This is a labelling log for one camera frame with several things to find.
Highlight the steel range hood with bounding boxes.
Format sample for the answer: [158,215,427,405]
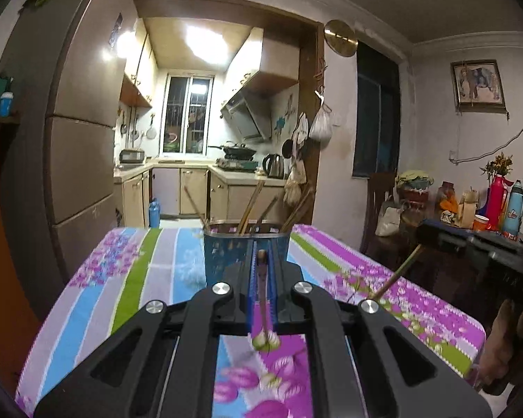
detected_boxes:
[220,91,273,142]

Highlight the gas stove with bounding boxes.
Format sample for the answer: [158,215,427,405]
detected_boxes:
[215,158,260,172]

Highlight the beige hanging bag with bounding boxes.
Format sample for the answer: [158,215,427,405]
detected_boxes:
[283,158,308,206]

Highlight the person's right hand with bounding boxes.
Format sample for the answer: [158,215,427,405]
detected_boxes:
[480,300,523,392]

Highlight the cabbage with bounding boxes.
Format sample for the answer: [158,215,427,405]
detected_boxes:
[395,169,432,191]

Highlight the orange wooden cabinet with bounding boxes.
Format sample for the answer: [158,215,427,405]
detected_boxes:
[0,117,43,385]

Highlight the beige carton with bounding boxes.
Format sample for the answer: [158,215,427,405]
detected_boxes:
[456,189,480,229]

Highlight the dark wooden chair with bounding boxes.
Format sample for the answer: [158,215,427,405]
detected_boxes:
[359,171,419,267]

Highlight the flower wall sticker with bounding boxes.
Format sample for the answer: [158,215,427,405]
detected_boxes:
[273,93,297,134]

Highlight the wooden handled kitchen knife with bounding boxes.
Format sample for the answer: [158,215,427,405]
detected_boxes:
[255,249,282,351]

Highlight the red hanging knot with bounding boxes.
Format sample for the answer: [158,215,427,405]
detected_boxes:
[313,65,328,97]

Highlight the floral striped tablecloth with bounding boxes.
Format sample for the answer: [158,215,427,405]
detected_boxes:
[15,224,487,418]

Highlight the wall cable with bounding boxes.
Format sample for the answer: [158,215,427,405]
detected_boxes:
[448,102,523,167]

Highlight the silver refrigerator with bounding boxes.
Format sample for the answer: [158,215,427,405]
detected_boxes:
[0,0,130,311]

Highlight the dried flower bouquet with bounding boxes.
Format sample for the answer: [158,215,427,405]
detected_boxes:
[480,152,514,182]

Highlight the framed elephant picture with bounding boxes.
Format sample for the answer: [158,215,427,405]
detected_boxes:
[450,59,507,110]

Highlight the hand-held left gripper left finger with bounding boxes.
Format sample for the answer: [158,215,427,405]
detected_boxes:
[34,239,259,418]

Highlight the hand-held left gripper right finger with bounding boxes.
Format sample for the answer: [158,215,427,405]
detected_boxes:
[267,239,493,418]

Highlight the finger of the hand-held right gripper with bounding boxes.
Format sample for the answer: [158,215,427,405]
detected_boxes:
[416,219,523,247]
[416,227,469,254]

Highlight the white hanging cloth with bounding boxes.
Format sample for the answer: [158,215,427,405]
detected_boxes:
[292,113,310,147]

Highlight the beige wall cabinet over hood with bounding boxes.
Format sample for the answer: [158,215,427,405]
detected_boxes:
[222,28,300,106]

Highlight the blue thermos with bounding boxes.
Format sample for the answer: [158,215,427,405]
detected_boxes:
[503,179,523,241]

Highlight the white plastic bag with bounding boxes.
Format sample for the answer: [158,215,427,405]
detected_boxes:
[308,104,334,142]

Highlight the dark side table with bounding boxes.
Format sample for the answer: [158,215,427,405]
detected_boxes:
[366,226,480,305]

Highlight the steel electric kettle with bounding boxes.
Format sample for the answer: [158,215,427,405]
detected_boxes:
[261,153,286,179]

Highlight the refrigerator sticker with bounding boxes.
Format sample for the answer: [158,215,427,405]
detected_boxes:
[108,13,124,49]

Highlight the gold wall clock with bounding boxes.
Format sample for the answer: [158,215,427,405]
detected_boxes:
[323,19,358,57]

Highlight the kitchen ceiling light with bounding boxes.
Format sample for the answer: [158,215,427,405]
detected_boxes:
[185,25,228,64]

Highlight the silver countertop appliance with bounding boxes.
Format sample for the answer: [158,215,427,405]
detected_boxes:
[119,148,147,164]

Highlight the beige base cabinets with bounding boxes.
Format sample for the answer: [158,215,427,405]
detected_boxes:
[113,163,289,230]

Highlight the black wok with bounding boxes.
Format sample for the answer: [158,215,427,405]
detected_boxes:
[207,141,258,160]

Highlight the red thermos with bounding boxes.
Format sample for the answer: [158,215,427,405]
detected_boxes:
[485,173,513,232]

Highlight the barred kitchen window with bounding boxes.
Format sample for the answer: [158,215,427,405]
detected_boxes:
[161,73,214,156]

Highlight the glass jar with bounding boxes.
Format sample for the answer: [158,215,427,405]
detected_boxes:
[438,181,458,212]

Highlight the blue mesh utensil holder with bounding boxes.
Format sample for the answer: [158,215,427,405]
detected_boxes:
[202,222,291,289]

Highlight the dark window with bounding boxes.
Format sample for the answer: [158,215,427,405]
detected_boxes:
[353,41,402,179]

